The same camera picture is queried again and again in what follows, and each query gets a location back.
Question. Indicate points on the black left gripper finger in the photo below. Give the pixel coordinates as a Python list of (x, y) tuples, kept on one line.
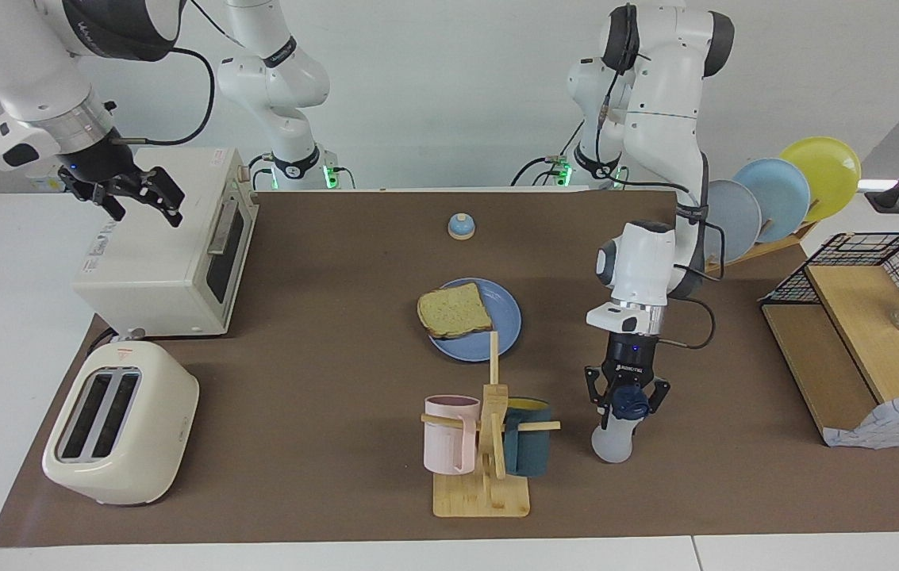
[(600, 387), (655, 396)]

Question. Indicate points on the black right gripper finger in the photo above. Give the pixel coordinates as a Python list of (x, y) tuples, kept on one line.
[(159, 192), (108, 198)]

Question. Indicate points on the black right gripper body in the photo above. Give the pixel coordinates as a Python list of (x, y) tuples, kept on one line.
[(100, 168)]

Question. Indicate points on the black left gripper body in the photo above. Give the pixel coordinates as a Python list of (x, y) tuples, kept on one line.
[(630, 361)]

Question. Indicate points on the seasoning bottle with blue cap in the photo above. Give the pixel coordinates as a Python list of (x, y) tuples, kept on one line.
[(614, 440)]

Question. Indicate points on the toasted bread slice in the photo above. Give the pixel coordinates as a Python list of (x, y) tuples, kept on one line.
[(455, 311)]

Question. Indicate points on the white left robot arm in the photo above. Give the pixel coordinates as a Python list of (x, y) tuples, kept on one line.
[(663, 103)]

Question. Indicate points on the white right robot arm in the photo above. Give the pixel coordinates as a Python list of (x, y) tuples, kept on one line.
[(13, 63)]

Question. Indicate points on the blue round plate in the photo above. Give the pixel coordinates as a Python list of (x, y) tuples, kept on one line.
[(501, 317)]

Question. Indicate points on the grey plate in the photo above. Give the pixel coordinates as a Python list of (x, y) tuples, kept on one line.
[(739, 222)]

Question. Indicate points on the wooden plate rack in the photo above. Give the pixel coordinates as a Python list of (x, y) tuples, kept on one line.
[(766, 247)]

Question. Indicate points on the light blue plate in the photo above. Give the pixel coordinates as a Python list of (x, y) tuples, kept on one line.
[(778, 194)]

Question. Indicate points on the yellow plate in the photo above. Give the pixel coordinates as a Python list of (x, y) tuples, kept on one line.
[(830, 170)]

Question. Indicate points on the white toaster oven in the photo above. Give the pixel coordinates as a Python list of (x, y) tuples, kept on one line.
[(155, 262)]

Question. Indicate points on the dark green mug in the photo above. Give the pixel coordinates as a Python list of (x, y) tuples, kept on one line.
[(528, 452)]

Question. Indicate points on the wooden mug rack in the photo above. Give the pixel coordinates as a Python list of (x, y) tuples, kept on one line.
[(485, 500)]

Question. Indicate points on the pink mug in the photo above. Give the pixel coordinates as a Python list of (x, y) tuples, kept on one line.
[(449, 448)]

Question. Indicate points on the cream two-slot toaster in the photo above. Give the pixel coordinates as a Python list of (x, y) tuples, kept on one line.
[(155, 428)]

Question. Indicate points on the brown table mat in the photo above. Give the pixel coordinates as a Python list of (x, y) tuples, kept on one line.
[(338, 396)]

